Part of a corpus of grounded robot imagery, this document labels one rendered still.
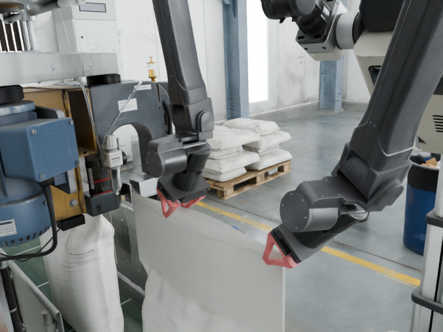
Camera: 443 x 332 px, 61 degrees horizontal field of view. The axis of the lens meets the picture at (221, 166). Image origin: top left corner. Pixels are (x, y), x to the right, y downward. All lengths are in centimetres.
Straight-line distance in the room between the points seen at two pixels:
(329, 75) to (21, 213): 904
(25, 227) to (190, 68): 41
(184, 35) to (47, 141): 30
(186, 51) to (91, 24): 415
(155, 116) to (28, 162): 50
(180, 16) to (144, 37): 521
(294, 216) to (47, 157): 40
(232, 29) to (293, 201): 649
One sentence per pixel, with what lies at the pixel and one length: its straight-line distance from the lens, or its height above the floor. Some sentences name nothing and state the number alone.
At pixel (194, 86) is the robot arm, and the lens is 72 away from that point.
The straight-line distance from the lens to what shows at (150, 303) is 102.
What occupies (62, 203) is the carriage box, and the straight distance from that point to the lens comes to 100.
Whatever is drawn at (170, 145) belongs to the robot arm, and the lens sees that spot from 71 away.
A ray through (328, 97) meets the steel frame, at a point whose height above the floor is 33.
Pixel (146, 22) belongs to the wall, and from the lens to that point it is 596.
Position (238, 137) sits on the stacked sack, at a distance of 382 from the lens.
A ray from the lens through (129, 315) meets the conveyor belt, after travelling 172.
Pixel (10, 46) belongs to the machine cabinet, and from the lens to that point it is 387.
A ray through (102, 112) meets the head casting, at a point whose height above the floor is 127.
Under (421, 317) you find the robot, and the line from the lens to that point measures 133.
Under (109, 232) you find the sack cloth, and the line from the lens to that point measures 136.
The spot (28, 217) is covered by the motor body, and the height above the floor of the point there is 114.
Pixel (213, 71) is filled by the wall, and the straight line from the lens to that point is 676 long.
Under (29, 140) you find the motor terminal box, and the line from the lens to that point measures 65.
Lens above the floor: 140
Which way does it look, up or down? 16 degrees down
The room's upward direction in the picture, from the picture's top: 3 degrees counter-clockwise
